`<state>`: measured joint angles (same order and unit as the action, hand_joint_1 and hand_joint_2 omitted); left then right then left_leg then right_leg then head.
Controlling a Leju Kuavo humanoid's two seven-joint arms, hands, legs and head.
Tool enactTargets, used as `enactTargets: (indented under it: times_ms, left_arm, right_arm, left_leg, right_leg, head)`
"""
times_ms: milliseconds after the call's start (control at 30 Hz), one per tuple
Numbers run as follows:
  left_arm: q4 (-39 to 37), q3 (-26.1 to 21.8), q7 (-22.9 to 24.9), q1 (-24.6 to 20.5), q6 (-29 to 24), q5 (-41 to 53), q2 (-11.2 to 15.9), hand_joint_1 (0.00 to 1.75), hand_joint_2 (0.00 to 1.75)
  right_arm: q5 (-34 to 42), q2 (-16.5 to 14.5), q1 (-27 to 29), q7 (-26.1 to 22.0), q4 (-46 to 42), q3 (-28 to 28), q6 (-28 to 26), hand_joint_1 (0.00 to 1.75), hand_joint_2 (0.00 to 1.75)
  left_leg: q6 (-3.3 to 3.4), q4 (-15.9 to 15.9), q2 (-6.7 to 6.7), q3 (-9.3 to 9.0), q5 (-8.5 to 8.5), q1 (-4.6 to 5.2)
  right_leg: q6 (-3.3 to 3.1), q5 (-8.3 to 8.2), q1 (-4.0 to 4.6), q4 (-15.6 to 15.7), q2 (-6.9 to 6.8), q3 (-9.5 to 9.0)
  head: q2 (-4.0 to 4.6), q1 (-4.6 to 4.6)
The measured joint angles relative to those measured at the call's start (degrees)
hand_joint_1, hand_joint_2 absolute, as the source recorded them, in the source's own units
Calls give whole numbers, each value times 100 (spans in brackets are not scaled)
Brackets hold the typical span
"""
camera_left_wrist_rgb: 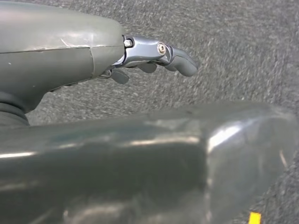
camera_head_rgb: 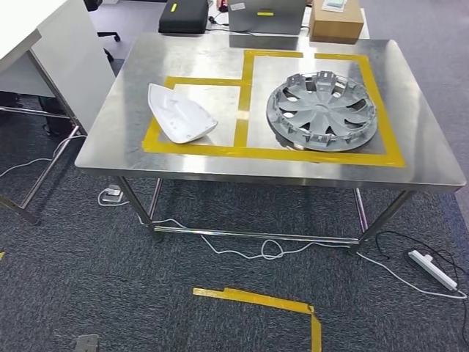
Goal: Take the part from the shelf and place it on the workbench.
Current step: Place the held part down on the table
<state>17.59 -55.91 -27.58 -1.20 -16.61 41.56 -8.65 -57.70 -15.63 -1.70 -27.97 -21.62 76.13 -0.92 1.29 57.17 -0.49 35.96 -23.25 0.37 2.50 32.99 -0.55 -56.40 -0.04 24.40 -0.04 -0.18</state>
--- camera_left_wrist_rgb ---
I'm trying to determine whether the yellow floor tape strip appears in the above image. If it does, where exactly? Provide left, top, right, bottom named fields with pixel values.
left=248, top=211, right=262, bottom=224

